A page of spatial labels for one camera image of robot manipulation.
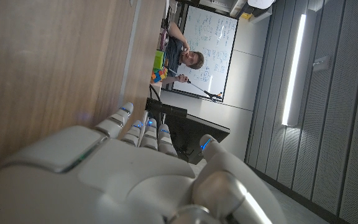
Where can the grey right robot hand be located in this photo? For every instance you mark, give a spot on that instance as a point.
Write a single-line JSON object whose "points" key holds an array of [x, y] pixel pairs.
{"points": [[120, 180]]}

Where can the black computer monitor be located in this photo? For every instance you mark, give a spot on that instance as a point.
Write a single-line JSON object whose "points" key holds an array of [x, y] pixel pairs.
{"points": [[191, 137]]}

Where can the black monitor stand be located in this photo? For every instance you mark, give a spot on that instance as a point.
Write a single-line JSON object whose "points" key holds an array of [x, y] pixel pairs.
{"points": [[166, 109]]}

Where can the multicoloured puzzle cube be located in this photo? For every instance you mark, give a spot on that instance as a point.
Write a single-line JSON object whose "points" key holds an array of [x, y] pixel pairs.
{"points": [[158, 75]]}

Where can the thin grabber stick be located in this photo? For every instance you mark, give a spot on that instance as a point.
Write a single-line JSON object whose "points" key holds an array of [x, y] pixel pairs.
{"points": [[197, 88]]}

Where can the green cube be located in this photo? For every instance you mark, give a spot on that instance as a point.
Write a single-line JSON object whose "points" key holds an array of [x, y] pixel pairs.
{"points": [[158, 59]]}

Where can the grey tape outline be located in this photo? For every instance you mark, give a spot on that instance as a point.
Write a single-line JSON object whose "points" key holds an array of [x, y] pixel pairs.
{"points": [[129, 53]]}

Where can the seated person grey shirt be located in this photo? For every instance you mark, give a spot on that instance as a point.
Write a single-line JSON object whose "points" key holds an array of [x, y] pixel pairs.
{"points": [[176, 53]]}

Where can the whiteboard with blue writing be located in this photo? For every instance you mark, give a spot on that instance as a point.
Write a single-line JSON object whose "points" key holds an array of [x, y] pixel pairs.
{"points": [[216, 37]]}

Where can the long white light bar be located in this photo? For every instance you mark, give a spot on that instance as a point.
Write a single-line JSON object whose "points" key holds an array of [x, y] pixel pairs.
{"points": [[292, 71]]}

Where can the grey wall box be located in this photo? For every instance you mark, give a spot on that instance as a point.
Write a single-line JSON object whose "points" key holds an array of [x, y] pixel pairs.
{"points": [[321, 63]]}

